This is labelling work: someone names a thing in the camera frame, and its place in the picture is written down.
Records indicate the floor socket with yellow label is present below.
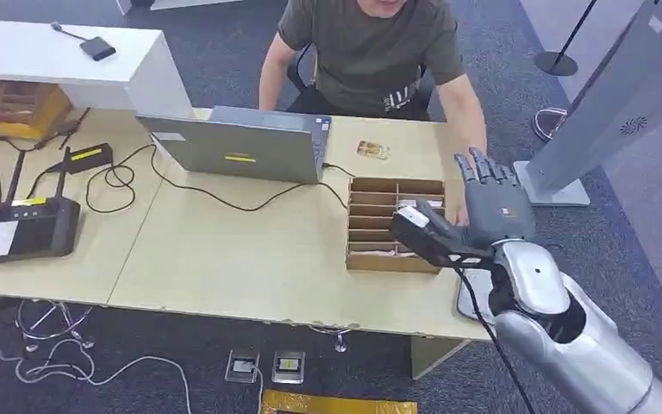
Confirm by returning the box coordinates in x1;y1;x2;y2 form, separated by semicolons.
271;349;307;385

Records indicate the white furniture base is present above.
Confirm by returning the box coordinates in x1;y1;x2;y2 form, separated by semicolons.
115;0;244;16

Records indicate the white floor cable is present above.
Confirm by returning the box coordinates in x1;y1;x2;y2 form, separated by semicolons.
0;329;194;414

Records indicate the yellow floor sheet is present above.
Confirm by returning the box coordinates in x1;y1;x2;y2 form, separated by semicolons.
259;389;419;414

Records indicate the printed card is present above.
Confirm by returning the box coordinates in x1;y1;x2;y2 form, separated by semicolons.
356;140;390;161

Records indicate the thin grey hub cable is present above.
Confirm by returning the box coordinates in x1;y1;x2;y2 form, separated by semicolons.
51;22;90;42

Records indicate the chrome desk foot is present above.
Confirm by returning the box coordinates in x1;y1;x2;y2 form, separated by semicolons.
309;325;360;354

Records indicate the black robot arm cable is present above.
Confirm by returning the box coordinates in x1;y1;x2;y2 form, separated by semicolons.
455;267;538;414

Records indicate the pale card in box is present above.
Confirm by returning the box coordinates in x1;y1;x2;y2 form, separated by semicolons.
349;244;401;256

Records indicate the pale desk leg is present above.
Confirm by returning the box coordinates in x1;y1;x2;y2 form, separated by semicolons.
409;336;472;381

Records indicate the black cable under shelf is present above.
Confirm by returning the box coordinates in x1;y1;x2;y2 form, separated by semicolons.
0;107;92;152

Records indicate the wooden card box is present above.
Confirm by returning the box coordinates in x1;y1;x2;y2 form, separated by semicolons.
345;175;447;275

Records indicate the floor socket with white plug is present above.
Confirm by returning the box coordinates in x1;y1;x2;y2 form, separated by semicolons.
224;349;261;385

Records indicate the round base with cable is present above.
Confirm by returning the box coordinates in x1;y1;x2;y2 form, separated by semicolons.
532;107;569;142

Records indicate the black stanchion post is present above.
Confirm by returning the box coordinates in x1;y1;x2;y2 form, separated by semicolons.
534;0;601;78

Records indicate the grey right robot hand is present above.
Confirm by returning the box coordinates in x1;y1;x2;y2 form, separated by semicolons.
421;147;537;248

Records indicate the black adapter with yellow label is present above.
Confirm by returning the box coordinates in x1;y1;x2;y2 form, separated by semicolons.
45;142;114;174

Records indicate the chrome stool base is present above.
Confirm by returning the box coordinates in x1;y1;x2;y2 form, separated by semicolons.
16;299;95;351

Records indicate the black router with antennas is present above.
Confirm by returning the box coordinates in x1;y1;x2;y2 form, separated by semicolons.
0;147;82;264

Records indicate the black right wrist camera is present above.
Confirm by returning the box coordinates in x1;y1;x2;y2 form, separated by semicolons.
390;205;495;270

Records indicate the grey laptop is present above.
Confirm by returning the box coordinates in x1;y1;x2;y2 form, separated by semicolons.
136;105;332;185

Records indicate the wooden box on yellow base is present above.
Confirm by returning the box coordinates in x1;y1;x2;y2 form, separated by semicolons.
0;78;75;141

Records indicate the long black laptop cable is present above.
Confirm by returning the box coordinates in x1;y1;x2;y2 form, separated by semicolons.
85;142;355;214

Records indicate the grey card reader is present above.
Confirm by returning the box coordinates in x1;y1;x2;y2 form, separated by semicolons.
456;268;495;326

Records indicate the white desk shelf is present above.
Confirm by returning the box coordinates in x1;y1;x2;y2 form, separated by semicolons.
0;18;194;120

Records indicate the small black hub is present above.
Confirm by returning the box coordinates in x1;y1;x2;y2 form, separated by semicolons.
78;35;117;62

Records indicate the person's left hand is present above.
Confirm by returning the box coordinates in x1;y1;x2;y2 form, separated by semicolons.
447;162;472;227

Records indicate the grey kiosk stand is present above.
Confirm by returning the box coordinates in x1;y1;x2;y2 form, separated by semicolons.
513;0;662;208

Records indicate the person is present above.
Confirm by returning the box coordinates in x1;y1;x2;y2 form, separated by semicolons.
258;0;487;173

